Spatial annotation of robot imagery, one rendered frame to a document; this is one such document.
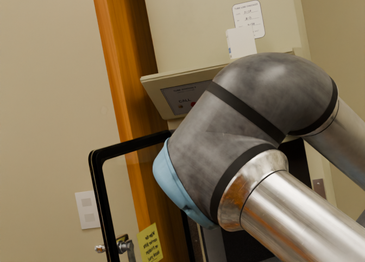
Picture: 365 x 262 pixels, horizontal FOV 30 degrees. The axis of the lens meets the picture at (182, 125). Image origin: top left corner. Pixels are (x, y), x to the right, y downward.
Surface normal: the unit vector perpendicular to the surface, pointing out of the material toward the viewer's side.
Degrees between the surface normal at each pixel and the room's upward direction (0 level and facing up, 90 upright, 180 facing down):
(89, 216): 90
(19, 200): 90
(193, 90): 135
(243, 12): 90
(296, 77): 72
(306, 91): 96
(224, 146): 47
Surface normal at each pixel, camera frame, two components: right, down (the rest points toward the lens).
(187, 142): -0.53, -0.38
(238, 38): 0.00, 0.05
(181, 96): -0.09, 0.77
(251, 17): -0.31, 0.11
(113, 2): 0.93, -0.15
